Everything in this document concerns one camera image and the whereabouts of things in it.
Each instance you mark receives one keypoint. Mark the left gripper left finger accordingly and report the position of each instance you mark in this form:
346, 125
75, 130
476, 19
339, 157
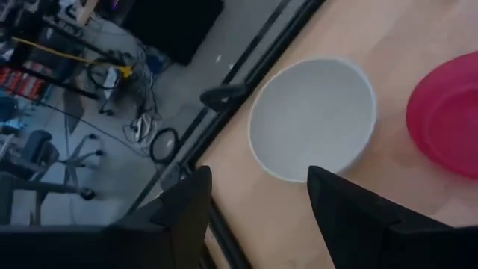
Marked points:
186, 224

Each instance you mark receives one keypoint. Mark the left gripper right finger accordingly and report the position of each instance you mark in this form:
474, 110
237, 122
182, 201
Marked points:
347, 224

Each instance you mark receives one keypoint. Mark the white bowl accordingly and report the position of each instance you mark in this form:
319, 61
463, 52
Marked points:
313, 119

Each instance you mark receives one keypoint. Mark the small magenta bowl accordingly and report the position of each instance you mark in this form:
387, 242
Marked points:
448, 119

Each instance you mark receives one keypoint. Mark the black office chair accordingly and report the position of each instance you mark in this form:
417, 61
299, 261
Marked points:
37, 157

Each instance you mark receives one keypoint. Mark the black floor box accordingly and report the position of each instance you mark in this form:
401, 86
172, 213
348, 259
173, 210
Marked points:
175, 26

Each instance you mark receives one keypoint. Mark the black frame bracket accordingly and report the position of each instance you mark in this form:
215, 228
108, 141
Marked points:
224, 97

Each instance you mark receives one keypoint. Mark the black aluminium table frame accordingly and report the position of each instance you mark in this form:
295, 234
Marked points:
261, 71

